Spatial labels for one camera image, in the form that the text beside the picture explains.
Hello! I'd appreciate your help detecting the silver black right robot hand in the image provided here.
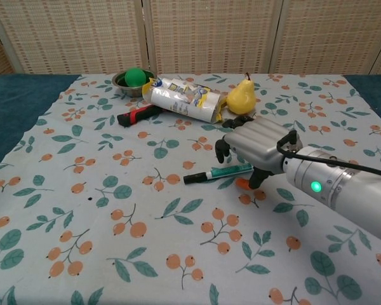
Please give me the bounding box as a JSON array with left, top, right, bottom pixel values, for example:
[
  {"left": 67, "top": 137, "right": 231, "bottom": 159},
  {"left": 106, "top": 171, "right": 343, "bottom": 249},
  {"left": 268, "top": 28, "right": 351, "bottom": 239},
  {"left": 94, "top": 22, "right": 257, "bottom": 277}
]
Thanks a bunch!
[{"left": 215, "top": 114, "right": 295, "bottom": 191}]

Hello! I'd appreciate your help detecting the green whiteboard marker body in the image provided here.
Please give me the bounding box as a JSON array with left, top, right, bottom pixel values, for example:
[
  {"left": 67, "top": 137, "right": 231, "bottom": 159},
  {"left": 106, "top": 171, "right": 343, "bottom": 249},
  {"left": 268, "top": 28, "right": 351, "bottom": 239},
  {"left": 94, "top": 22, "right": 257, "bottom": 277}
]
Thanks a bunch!
[{"left": 204, "top": 164, "right": 254, "bottom": 180}]

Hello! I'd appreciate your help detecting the yellow pear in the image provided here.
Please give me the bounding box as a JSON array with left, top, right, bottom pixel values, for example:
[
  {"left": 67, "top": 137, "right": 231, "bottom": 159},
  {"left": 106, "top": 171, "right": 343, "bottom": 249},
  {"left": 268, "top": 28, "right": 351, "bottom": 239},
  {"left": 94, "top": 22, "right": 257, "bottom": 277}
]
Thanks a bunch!
[{"left": 225, "top": 72, "right": 257, "bottom": 116}]

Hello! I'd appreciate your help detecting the white yellow snack bag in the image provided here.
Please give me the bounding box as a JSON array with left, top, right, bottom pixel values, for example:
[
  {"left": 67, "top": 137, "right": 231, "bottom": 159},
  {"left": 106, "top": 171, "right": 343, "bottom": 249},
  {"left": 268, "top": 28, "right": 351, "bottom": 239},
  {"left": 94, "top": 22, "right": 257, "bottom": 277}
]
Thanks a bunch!
[{"left": 142, "top": 76, "right": 228, "bottom": 124}]

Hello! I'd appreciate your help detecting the woven bamboo folding screen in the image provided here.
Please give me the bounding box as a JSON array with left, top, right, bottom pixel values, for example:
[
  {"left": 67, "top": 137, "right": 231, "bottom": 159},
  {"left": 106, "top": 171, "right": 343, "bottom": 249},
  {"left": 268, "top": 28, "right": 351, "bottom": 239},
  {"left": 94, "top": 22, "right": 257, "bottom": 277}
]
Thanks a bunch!
[{"left": 0, "top": 0, "right": 381, "bottom": 78}]

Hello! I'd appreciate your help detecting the stainless steel bowl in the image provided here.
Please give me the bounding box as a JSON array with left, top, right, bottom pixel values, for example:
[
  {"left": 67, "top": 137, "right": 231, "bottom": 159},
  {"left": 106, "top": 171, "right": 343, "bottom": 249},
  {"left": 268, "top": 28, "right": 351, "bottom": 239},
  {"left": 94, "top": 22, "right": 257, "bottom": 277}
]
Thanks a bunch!
[{"left": 112, "top": 70, "right": 156, "bottom": 95}]

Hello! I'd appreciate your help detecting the green ball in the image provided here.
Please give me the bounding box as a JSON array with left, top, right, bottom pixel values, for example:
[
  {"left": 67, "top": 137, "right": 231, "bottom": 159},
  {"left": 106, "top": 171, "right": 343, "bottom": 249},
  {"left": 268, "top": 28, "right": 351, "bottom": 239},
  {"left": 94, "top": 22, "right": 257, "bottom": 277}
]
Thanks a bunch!
[{"left": 124, "top": 67, "right": 147, "bottom": 88}]

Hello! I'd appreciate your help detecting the floral orange-fruit tablecloth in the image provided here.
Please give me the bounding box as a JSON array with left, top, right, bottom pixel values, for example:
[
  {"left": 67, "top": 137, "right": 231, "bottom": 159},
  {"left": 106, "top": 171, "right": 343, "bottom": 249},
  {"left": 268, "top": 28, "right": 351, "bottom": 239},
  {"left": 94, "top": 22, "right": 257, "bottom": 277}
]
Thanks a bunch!
[{"left": 0, "top": 73, "right": 381, "bottom": 305}]

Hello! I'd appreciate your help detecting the teal table cover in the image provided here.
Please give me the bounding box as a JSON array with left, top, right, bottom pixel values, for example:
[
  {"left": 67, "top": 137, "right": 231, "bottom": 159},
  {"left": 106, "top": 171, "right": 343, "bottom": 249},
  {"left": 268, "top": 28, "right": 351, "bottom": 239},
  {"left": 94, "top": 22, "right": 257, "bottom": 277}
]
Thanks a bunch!
[{"left": 0, "top": 73, "right": 381, "bottom": 176}]

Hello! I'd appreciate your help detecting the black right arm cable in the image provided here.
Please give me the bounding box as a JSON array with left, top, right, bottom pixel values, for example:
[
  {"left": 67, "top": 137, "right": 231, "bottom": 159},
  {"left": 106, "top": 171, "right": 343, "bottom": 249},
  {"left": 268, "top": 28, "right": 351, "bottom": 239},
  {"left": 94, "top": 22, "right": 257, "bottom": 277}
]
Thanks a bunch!
[{"left": 276, "top": 130, "right": 381, "bottom": 180}]

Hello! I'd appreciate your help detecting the red black handled hammer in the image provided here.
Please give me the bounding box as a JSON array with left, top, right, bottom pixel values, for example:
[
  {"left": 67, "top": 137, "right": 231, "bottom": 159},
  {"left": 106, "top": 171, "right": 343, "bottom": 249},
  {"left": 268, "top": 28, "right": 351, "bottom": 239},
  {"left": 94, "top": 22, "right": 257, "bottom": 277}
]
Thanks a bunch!
[{"left": 116, "top": 105, "right": 164, "bottom": 128}]

